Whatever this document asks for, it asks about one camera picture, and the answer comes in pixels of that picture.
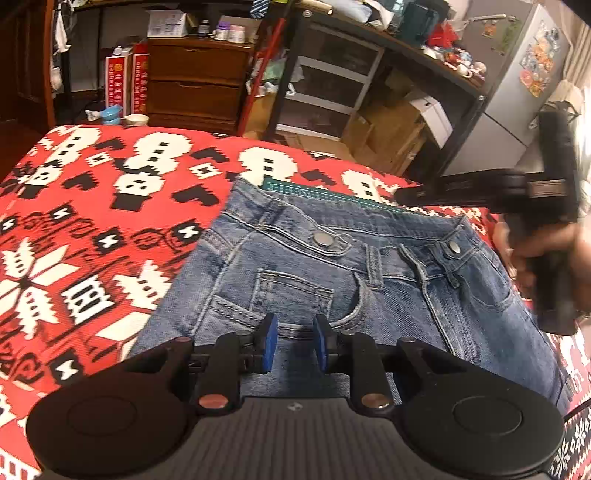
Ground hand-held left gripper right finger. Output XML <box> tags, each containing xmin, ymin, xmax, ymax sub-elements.
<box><xmin>312</xmin><ymin>314</ymin><xmax>468</xmax><ymax>412</ymax></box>

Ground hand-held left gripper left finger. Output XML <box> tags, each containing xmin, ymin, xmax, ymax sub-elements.
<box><xmin>123</xmin><ymin>313</ymin><xmax>280</xmax><ymax>414</ymax></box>

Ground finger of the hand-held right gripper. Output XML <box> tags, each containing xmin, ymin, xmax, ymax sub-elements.
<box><xmin>394</xmin><ymin>171</ymin><xmax>507</xmax><ymax>209</ymax></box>

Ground blue denim shorts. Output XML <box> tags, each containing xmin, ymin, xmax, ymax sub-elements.
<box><xmin>122</xmin><ymin>178</ymin><xmax>574</xmax><ymax>412</ymax></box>

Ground person's right hand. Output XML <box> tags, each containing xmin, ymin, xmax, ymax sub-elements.
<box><xmin>492</xmin><ymin>216</ymin><xmax>591</xmax><ymax>319</ymax></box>

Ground beige hanging jacket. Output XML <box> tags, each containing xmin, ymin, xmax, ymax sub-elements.
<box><xmin>551</xmin><ymin>78</ymin><xmax>590</xmax><ymax>121</ymax></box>

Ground grey refrigerator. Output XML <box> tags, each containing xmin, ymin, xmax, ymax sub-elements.
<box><xmin>440</xmin><ymin>0</ymin><xmax>576</xmax><ymax>179</ymax></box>

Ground white shoe box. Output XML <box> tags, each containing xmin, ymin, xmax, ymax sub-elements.
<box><xmin>403</xmin><ymin>89</ymin><xmax>454</xmax><ymax>149</ymax></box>

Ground leaning brown cardboard sheets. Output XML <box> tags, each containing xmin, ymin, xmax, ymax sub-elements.
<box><xmin>341</xmin><ymin>68</ymin><xmax>428</xmax><ymax>177</ymax></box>

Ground cluster of fridge magnets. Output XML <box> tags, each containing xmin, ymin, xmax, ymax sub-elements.
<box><xmin>479</xmin><ymin>17</ymin><xmax>563</xmax><ymax>99</ymax></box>

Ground cluster of small figurines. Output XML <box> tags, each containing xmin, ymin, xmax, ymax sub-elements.
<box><xmin>421</xmin><ymin>45</ymin><xmax>489</xmax><ymax>85</ymax></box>

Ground red plastic bag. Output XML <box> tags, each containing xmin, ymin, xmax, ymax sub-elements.
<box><xmin>426</xmin><ymin>20</ymin><xmax>459</xmax><ymax>50</ymax></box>

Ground green cutting mat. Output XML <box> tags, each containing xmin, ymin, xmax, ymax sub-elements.
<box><xmin>262</xmin><ymin>176</ymin><xmax>417</xmax><ymax>216</ymax></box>

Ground white plastic drawer unit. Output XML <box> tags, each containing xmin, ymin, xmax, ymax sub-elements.
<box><xmin>271</xmin><ymin>20</ymin><xmax>385</xmax><ymax>142</ymax></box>

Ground dark green pitcher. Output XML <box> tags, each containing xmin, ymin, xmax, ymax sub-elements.
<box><xmin>398</xmin><ymin>0</ymin><xmax>440</xmax><ymax>45</ymax></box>

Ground light blue pouch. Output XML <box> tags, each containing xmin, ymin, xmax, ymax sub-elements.
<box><xmin>329</xmin><ymin>0</ymin><xmax>373</xmax><ymax>25</ymax></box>

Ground white plastic bag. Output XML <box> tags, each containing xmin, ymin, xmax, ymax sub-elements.
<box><xmin>255</xmin><ymin>52</ymin><xmax>306</xmax><ymax>99</ymax></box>

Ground red patterned blanket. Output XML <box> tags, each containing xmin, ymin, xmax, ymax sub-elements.
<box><xmin>0</xmin><ymin>124</ymin><xmax>591</xmax><ymax>480</ymax></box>

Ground brown wooden drawer cabinet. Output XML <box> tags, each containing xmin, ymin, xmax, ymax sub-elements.
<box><xmin>144</xmin><ymin>36</ymin><xmax>258</xmax><ymax>136</ymax></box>

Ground blue cat-shaped bowl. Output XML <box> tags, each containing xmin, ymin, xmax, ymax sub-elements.
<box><xmin>85</xmin><ymin>104</ymin><xmax>124</xmax><ymax>127</ymax></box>

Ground red printed carton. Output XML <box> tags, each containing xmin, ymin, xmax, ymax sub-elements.
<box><xmin>104</xmin><ymin>54</ymin><xmax>132</xmax><ymax>119</ymax></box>
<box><xmin>130</xmin><ymin>43</ymin><xmax>150</xmax><ymax>116</ymax></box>

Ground white cardboard box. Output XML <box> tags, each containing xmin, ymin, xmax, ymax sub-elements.
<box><xmin>146</xmin><ymin>9</ymin><xmax>190</xmax><ymax>40</ymax></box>

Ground brown wooden door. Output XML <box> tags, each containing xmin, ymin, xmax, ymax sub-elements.
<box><xmin>0</xmin><ymin>0</ymin><xmax>59</xmax><ymax>131</ymax></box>

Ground black metal frame desk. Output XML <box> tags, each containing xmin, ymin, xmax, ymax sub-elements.
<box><xmin>262</xmin><ymin>0</ymin><xmax>491</xmax><ymax>179</ymax></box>

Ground red mop handle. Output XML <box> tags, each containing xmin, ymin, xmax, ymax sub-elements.
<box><xmin>235</xmin><ymin>17</ymin><xmax>288</xmax><ymax>138</ymax></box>

